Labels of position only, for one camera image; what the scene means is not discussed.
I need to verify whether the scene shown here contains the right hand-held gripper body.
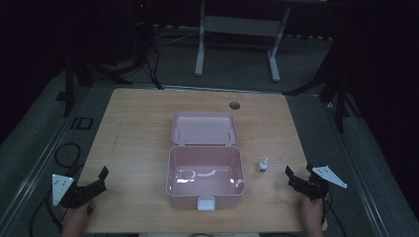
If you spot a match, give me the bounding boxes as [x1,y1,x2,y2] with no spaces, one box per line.
[291,165,348,201]

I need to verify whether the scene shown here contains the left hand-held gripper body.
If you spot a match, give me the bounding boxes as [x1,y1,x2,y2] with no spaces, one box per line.
[50,173,97,209]

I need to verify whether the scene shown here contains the small white bottle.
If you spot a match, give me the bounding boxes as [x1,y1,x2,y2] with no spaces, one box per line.
[256,157,270,174]

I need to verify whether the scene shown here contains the pink plastic storage box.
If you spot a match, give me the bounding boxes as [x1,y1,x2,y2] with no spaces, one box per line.
[165,111,247,211]

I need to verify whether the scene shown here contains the person's left hand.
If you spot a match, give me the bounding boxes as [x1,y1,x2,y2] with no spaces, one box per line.
[60,198,97,237]

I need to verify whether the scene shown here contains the person's right hand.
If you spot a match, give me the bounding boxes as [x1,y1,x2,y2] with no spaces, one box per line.
[299,193,329,237]

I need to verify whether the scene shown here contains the black tripod stand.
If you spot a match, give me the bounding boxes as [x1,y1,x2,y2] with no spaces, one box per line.
[62,48,134,119]
[282,13,362,134]

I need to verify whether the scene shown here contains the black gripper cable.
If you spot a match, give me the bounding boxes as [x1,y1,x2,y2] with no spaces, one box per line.
[29,193,64,237]
[321,190,348,237]

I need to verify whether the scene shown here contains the black looped floor cable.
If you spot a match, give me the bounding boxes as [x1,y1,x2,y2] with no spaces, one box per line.
[53,141,83,170]

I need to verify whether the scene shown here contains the black hanging cables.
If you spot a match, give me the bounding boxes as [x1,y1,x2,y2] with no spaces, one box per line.
[141,19,166,91]

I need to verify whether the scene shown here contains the white floor cable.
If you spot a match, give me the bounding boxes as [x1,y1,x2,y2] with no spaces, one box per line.
[153,29,203,45]

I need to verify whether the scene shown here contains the white metal desk frame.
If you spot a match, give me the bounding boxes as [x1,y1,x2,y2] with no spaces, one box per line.
[194,0,293,84]

